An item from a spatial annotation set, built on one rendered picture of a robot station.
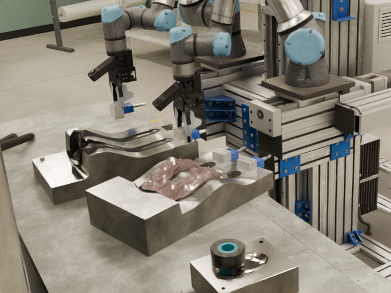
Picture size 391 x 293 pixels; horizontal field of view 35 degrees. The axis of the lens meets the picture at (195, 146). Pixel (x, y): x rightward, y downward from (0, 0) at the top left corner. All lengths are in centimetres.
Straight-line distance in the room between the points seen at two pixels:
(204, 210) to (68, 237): 38
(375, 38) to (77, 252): 137
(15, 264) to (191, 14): 188
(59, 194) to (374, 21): 129
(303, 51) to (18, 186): 101
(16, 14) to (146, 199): 706
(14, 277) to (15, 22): 790
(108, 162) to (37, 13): 682
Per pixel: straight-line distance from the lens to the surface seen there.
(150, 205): 163
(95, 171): 195
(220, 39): 196
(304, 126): 209
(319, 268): 155
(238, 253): 141
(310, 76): 206
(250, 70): 252
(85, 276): 159
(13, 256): 75
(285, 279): 142
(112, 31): 220
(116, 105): 227
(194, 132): 210
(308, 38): 189
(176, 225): 165
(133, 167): 199
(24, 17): 863
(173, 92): 202
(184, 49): 198
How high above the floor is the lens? 166
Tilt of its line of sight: 23 degrees down
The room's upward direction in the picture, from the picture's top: 4 degrees counter-clockwise
